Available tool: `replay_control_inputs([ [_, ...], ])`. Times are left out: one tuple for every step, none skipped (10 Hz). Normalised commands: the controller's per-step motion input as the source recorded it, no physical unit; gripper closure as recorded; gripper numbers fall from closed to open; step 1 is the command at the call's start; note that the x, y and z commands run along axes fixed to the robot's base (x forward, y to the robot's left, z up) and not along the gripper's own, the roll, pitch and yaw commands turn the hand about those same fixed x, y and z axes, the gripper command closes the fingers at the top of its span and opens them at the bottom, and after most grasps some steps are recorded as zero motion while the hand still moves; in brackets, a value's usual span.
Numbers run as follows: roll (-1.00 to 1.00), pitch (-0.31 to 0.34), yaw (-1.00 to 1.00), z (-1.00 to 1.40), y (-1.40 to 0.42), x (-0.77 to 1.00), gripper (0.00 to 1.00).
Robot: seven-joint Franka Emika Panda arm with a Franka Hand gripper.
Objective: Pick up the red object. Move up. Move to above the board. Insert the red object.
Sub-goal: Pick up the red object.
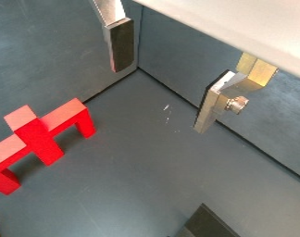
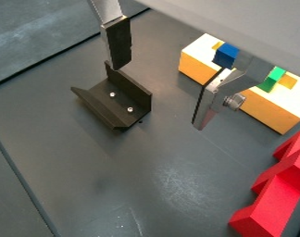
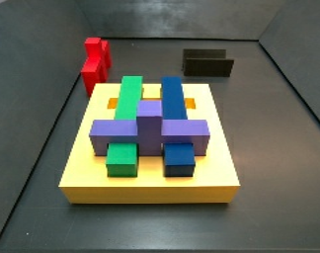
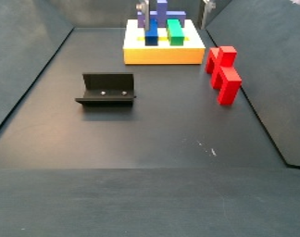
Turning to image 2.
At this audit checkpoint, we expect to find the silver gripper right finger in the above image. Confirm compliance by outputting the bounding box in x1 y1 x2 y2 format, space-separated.
191 56 274 131

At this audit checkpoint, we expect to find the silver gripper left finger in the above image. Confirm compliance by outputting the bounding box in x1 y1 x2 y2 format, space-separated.
87 0 131 70

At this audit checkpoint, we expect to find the red cross-shaped block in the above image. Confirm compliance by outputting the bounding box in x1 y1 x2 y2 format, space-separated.
229 132 300 237

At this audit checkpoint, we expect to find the blue block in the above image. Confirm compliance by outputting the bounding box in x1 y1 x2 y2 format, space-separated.
213 43 239 69

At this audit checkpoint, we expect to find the green block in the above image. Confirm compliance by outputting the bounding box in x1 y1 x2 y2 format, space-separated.
258 67 286 93

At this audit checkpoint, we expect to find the black angled bracket stand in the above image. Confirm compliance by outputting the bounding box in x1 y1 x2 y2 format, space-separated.
71 61 153 131

